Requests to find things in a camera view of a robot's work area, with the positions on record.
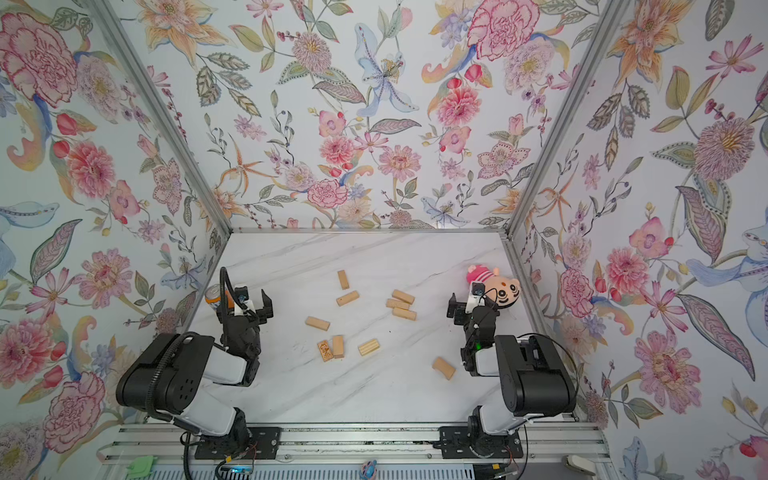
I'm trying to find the wood block of trio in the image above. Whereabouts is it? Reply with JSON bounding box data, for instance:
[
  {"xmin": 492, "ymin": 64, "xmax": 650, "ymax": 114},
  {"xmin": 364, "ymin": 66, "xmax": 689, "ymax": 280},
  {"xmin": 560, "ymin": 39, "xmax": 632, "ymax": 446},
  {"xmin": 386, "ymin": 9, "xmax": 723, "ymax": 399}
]
[
  {"xmin": 392, "ymin": 289, "xmax": 415, "ymax": 305},
  {"xmin": 392, "ymin": 307, "xmax": 417, "ymax": 321},
  {"xmin": 386, "ymin": 298, "xmax": 410, "ymax": 310}
]

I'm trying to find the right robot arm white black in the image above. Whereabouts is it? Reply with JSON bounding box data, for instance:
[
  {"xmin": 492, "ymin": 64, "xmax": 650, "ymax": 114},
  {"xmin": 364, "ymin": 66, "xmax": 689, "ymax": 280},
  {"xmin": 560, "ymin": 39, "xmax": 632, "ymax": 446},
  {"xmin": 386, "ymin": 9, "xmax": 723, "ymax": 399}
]
[{"xmin": 446, "ymin": 295, "xmax": 578, "ymax": 458}]

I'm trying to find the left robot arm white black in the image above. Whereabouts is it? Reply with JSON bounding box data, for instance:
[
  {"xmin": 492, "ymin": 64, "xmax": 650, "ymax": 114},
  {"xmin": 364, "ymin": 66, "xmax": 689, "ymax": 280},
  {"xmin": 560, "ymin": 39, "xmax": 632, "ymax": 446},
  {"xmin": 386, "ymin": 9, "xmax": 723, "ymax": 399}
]
[{"xmin": 115, "ymin": 293, "xmax": 274, "ymax": 456}]

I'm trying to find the curved wood block right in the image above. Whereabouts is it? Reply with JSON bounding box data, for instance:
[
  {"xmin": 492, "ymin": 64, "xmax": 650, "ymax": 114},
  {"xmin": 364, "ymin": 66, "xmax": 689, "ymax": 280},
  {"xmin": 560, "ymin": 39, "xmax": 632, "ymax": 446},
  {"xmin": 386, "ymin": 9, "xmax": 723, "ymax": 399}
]
[{"xmin": 432, "ymin": 357, "xmax": 456, "ymax": 381}]

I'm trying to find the plain wood block beside printed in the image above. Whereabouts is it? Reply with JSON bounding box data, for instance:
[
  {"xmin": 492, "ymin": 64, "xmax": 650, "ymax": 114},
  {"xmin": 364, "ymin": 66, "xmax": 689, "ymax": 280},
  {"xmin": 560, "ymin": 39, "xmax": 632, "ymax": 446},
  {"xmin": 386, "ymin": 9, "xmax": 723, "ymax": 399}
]
[{"xmin": 331, "ymin": 335, "xmax": 345, "ymax": 359}]

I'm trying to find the ridged wood block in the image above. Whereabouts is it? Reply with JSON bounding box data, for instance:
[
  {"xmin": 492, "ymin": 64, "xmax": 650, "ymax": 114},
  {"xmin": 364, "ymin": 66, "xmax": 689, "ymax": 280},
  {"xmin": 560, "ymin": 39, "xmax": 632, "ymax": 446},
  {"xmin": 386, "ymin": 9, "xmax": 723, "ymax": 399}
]
[{"xmin": 358, "ymin": 339, "xmax": 380, "ymax": 357}]

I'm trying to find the pink plush doll toy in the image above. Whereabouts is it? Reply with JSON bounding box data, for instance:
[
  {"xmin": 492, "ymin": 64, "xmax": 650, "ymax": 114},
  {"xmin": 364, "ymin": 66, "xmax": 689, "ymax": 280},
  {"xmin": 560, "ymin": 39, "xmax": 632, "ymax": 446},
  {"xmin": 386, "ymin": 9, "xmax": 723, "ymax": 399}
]
[{"xmin": 466, "ymin": 265, "xmax": 522, "ymax": 310}]

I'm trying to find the orange soda can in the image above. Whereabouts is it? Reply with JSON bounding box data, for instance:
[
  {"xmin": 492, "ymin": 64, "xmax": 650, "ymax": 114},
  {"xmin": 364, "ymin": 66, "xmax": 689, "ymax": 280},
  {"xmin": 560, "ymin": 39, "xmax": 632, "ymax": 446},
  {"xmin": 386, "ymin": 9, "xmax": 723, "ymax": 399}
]
[{"xmin": 204, "ymin": 283, "xmax": 222, "ymax": 311}]

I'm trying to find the white object bottom right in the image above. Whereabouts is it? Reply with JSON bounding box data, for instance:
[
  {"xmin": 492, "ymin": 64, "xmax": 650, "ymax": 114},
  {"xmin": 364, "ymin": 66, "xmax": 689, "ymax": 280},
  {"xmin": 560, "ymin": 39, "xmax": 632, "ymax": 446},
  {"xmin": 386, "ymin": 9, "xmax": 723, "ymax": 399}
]
[{"xmin": 564, "ymin": 455, "xmax": 597, "ymax": 477}]

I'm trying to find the green object bottom left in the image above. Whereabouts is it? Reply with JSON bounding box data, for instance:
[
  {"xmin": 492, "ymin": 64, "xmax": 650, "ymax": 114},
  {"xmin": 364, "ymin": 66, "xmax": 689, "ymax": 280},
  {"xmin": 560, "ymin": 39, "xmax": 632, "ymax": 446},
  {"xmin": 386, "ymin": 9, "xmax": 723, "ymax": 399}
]
[{"xmin": 125, "ymin": 455, "xmax": 155, "ymax": 480}]

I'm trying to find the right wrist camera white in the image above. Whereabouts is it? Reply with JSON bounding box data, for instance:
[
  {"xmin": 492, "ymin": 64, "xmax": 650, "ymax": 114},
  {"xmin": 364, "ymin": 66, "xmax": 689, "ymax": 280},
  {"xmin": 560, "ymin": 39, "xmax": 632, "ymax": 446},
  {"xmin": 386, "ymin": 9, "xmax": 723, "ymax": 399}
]
[{"xmin": 465, "ymin": 282, "xmax": 485, "ymax": 314}]

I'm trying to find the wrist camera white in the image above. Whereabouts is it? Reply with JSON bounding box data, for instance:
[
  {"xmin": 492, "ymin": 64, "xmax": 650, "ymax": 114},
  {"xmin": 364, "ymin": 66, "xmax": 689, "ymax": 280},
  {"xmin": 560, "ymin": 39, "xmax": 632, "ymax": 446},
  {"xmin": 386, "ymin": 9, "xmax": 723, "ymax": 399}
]
[
  {"xmin": 465, "ymin": 282, "xmax": 485, "ymax": 314},
  {"xmin": 229, "ymin": 286, "xmax": 250, "ymax": 316}
]

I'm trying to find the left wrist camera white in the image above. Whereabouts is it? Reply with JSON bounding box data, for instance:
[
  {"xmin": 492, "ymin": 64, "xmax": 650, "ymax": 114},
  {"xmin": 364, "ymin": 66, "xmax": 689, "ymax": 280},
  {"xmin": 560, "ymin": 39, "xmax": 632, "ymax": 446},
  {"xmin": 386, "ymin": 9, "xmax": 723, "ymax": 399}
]
[{"xmin": 229, "ymin": 286, "xmax": 250, "ymax": 316}]

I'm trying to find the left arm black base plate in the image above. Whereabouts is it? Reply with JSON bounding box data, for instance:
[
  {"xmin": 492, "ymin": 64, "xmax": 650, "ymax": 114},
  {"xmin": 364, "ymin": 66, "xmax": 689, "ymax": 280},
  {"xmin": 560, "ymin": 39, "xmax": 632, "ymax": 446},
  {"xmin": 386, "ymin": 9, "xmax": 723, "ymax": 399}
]
[{"xmin": 194, "ymin": 427, "xmax": 282, "ymax": 461}]

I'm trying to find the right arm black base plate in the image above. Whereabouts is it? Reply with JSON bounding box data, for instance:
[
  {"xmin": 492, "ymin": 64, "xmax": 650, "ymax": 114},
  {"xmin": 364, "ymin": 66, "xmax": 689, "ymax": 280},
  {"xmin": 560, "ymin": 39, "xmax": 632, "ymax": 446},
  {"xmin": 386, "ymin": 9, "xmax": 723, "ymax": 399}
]
[{"xmin": 432, "ymin": 426, "xmax": 524, "ymax": 461}]

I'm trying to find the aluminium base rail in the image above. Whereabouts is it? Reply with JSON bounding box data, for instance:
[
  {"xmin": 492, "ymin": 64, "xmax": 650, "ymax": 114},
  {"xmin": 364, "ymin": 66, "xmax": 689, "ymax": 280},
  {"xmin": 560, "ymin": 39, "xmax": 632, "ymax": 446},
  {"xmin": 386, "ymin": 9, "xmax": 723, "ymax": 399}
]
[{"xmin": 95, "ymin": 422, "xmax": 613, "ymax": 467}]

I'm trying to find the small colourful object on rail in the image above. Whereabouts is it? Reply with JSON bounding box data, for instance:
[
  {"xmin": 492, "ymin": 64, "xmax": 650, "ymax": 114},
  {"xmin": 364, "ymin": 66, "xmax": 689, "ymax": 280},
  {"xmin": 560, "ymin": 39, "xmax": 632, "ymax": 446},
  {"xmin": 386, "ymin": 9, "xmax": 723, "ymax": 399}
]
[{"xmin": 359, "ymin": 460, "xmax": 377, "ymax": 480}]

